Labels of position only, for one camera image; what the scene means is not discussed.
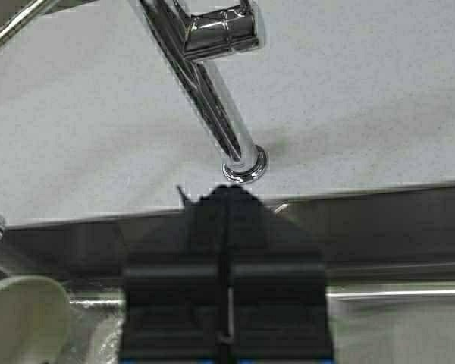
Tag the chrome kitchen faucet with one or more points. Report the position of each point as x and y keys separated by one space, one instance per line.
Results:
x=190 y=43

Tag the white frying pan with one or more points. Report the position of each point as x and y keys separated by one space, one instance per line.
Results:
x=35 y=319

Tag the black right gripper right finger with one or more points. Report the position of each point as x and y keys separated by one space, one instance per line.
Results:
x=278 y=286

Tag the stainless steel double sink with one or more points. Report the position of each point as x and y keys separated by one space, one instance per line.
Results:
x=389 y=267

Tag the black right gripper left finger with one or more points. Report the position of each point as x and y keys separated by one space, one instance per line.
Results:
x=178 y=304

